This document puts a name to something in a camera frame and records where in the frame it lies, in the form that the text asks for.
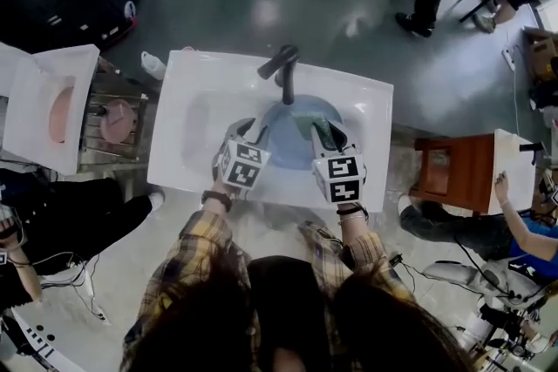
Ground black wristwatch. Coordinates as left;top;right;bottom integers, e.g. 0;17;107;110
201;190;233;213

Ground thin bracelet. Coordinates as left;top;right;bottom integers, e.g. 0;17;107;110
337;204;370;226

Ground person's torso in plaid shirt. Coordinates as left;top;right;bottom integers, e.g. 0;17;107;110
121;208;463;372

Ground cardboard box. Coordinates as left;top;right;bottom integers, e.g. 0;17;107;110
522;26;558;82

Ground white grey equipment pack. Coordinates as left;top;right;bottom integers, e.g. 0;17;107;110
422;259;555;310

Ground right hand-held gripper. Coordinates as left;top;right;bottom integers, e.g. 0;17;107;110
310;124;366;205

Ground large blue plate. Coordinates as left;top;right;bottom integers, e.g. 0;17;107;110
260;94;345;172

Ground person's left forearm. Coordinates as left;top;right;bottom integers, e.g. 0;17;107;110
176;186;245;271

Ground white board with black marks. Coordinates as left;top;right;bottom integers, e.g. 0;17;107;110
10;308;75;372

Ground brown wooden cabinet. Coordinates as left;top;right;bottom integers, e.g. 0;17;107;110
409;133;498;214

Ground large pink plate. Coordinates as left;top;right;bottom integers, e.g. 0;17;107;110
48;85;75;144
99;98;136;144

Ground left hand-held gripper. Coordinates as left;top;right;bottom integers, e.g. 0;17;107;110
212;117;272;200

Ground metal sink rack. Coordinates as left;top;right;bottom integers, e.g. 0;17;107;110
78;56;149;165

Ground white plastic bottle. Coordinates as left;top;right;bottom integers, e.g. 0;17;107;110
140;51;168;79

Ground person's legs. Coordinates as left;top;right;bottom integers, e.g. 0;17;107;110
235;202;315;262

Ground person's right forearm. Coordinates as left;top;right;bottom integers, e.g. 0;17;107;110
337;204;391;275

